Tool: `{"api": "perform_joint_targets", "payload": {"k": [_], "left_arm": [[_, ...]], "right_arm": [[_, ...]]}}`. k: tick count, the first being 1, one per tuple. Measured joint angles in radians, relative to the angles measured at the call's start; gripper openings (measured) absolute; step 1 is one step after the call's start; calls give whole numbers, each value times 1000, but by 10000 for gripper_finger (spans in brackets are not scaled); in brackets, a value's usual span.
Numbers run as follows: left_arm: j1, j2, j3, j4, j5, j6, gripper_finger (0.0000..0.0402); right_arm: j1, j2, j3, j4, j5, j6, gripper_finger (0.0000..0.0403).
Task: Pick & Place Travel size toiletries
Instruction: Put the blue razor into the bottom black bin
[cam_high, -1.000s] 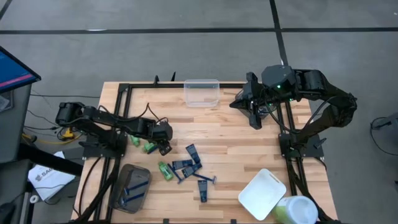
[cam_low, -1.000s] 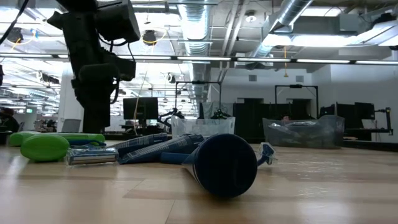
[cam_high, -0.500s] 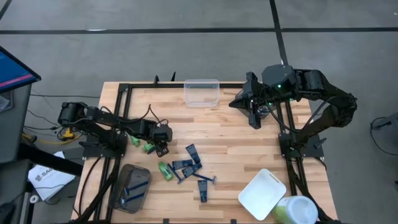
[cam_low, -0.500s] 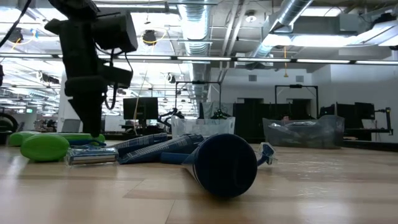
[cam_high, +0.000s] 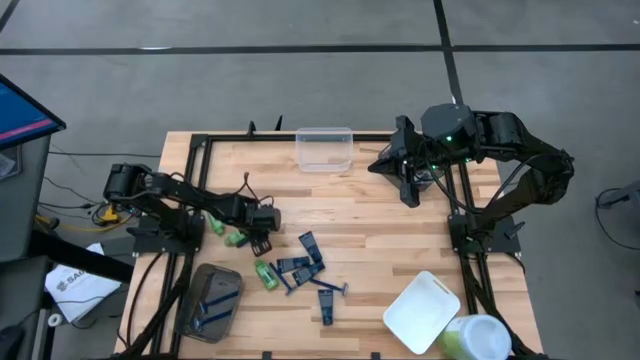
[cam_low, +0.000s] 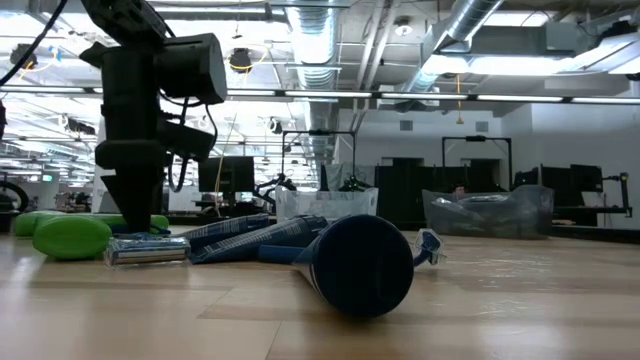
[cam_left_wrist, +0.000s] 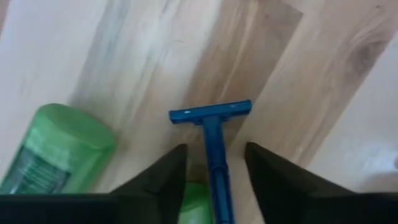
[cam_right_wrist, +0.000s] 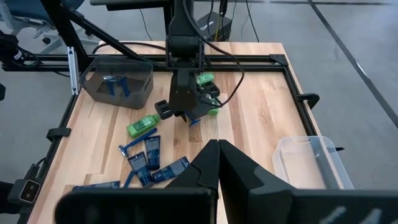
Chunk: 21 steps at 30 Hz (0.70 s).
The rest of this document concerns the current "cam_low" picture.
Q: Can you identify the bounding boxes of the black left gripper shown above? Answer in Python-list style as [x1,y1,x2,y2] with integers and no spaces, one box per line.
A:
[94,46,217,234]

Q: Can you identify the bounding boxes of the green travel bottle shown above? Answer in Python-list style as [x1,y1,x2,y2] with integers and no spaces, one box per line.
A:
[32,215,113,261]
[13,210,69,237]
[64,212,171,235]

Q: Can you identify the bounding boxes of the dark blue toiletry tube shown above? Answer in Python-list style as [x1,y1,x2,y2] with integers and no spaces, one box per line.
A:
[291,214,416,319]
[177,213,272,253]

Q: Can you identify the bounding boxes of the black packets pile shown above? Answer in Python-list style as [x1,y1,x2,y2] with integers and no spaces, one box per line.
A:
[190,214,330,265]

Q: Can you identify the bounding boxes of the black computer monitor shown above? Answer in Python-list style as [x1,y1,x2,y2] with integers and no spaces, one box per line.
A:
[197,155,256,194]

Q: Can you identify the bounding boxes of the clear plastic bin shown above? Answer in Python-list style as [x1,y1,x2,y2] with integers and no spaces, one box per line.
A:
[274,185,380,225]

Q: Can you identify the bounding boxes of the long ceiling light strip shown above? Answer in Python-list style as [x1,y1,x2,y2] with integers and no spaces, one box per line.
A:
[0,85,640,105]

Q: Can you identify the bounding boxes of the round ceiling sensor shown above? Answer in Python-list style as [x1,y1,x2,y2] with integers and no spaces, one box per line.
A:
[393,16,414,38]

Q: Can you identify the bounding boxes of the yellow hanging pendant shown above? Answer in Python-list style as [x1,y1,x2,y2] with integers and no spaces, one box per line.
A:
[453,73,465,126]

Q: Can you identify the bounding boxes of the crumpled clear plastic bag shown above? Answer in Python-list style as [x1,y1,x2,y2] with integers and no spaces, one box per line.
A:
[421,184,556,241]

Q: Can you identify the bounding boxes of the black background monitors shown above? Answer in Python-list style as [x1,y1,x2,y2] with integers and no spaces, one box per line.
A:
[513,163,605,209]

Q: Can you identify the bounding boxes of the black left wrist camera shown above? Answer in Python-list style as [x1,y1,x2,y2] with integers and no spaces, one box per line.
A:
[153,32,229,106]

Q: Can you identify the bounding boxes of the black ceiling cord reel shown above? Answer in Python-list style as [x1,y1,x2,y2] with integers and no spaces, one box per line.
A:
[8,42,40,70]
[228,46,254,75]

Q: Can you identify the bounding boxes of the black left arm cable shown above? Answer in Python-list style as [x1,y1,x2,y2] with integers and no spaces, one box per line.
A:
[0,0,70,87]

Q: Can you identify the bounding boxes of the black background rig frame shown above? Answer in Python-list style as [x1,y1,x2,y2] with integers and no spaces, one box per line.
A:
[441,135,513,191]
[280,130,358,191]

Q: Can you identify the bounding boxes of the silver ceiling duct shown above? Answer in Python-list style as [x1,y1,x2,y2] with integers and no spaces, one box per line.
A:
[399,0,505,96]
[285,0,342,164]

